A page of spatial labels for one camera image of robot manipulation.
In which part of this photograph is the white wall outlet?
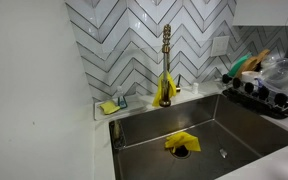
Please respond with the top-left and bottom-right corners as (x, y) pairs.
(210, 35), (231, 58)

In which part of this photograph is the metal sink caddy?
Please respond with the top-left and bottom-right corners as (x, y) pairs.
(111, 119), (127, 150)

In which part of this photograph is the white bowl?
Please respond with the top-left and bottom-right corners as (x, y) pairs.
(240, 70), (262, 85)

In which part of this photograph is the round wooden lid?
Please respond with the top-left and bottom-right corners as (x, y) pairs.
(234, 56), (259, 80)
(250, 48), (271, 72)

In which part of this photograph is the white sink tray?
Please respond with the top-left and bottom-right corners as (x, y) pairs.
(93, 94), (156, 122)

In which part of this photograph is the yellow cloth draped over faucet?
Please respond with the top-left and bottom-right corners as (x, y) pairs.
(151, 71), (178, 108)

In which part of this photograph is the crumpled yellow cloth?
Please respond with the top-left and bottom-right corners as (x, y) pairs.
(164, 131), (202, 155)

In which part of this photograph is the yellow kitchen sponge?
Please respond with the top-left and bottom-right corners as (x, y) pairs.
(98, 100), (121, 116)

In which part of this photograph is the small white dispenser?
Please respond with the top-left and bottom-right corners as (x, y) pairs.
(191, 82), (200, 95)

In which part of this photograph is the metal dish rack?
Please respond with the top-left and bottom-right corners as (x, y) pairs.
(221, 73), (288, 120)

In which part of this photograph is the clear soap bottle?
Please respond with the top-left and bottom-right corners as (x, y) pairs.
(115, 85), (129, 110)

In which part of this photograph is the stainless steel sink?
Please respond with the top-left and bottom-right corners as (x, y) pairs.
(108, 93), (288, 180)

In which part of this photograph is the clear plastic container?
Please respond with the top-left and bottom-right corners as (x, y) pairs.
(254, 57), (288, 98)

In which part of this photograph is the black sink drain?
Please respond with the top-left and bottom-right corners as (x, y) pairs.
(169, 144), (192, 160)

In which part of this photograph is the small clear glass piece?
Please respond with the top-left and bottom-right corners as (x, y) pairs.
(218, 147), (229, 160)

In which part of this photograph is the gold spring kitchen faucet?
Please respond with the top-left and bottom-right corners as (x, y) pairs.
(158, 23), (182, 109)

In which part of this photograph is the white upper cabinet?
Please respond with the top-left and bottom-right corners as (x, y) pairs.
(231, 0), (288, 27)

